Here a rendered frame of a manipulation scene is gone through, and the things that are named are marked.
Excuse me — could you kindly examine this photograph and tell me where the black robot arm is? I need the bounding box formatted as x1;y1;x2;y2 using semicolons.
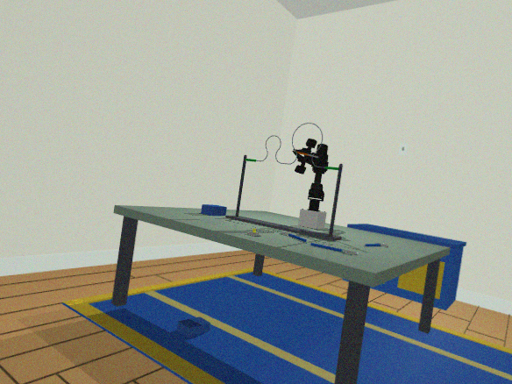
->
308;144;329;211

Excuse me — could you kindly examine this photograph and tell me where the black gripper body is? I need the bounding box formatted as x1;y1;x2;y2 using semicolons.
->
295;139;317;174

